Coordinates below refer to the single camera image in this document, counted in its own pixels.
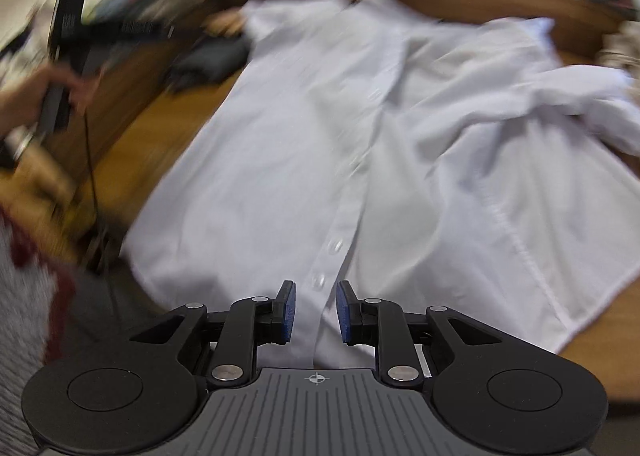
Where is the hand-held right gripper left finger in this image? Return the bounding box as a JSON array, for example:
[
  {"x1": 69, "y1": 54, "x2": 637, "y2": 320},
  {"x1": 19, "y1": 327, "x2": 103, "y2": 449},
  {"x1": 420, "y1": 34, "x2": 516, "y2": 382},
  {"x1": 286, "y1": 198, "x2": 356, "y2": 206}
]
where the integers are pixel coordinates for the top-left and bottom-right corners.
[{"x1": 129, "y1": 279, "x2": 298, "y2": 385}]

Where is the person's left hand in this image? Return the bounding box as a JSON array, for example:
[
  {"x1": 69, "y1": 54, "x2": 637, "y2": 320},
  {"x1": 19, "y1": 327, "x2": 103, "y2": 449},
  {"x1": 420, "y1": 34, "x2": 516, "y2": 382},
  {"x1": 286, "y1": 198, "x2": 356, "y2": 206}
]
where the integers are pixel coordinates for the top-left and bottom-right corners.
[{"x1": 0, "y1": 69, "x2": 100, "y2": 139}]

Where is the folded dark grey garment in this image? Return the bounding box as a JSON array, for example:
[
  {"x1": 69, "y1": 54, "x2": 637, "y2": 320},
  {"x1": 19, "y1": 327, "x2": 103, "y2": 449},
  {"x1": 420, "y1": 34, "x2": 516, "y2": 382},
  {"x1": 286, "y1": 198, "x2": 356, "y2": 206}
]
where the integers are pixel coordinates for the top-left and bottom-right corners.
[{"x1": 170, "y1": 39, "x2": 251, "y2": 93}]

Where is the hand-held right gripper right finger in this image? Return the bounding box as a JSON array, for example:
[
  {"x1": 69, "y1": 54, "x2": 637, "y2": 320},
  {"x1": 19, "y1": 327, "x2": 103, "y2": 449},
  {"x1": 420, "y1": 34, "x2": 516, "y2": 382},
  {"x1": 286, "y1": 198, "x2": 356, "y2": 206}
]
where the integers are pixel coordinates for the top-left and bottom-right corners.
[{"x1": 336, "y1": 279, "x2": 506, "y2": 385}]

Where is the crumpled beige garment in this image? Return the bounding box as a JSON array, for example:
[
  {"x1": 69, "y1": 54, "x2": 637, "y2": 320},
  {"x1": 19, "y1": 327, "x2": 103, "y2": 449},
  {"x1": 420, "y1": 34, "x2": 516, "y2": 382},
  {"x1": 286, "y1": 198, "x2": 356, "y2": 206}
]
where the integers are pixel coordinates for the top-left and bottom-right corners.
[{"x1": 595, "y1": 21, "x2": 640, "y2": 73}]

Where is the folded tan satin cloth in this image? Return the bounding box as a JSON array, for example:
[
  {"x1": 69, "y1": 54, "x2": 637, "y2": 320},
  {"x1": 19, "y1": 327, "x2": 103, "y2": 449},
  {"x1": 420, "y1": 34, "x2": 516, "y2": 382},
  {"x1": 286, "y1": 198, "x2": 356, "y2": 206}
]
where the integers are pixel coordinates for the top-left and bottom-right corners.
[{"x1": 205, "y1": 9, "x2": 249, "y2": 38}]

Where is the person's grey red clothing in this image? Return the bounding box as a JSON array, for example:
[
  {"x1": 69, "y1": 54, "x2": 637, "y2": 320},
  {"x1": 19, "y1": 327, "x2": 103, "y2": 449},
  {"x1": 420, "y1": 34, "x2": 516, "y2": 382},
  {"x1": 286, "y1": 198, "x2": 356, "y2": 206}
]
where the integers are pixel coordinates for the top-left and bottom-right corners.
[{"x1": 0, "y1": 206, "x2": 77, "y2": 456}]

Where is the white dress shirt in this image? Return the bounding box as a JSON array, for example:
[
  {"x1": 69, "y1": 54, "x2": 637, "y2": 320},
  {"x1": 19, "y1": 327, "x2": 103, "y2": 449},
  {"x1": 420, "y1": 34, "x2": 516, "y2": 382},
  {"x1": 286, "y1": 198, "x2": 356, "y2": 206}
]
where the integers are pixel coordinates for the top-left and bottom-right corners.
[{"x1": 120, "y1": 0, "x2": 640, "y2": 372}]

